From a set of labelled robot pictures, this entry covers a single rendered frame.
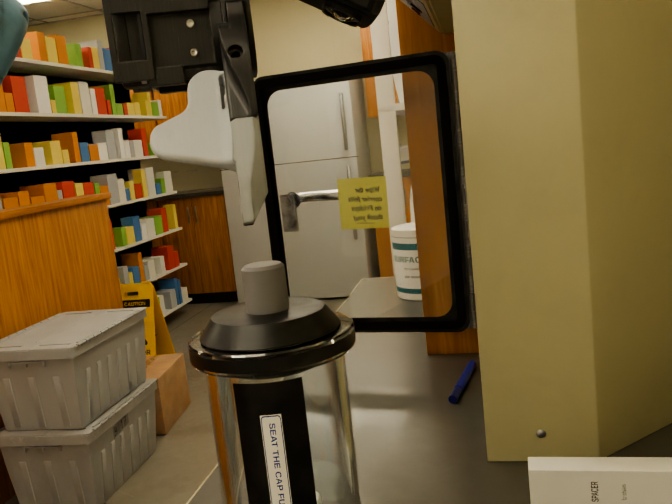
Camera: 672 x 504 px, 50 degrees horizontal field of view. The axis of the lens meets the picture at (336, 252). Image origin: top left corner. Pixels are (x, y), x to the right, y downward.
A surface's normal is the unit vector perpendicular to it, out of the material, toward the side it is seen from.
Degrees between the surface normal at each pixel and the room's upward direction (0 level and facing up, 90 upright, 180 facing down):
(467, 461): 0
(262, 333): 54
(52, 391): 95
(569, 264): 90
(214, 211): 90
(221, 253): 90
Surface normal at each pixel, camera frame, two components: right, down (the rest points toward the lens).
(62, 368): -0.18, 0.26
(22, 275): 0.97, -0.07
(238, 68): 0.10, -0.09
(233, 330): -0.46, -0.43
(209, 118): 0.04, -0.42
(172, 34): 0.12, 0.14
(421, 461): -0.11, -0.98
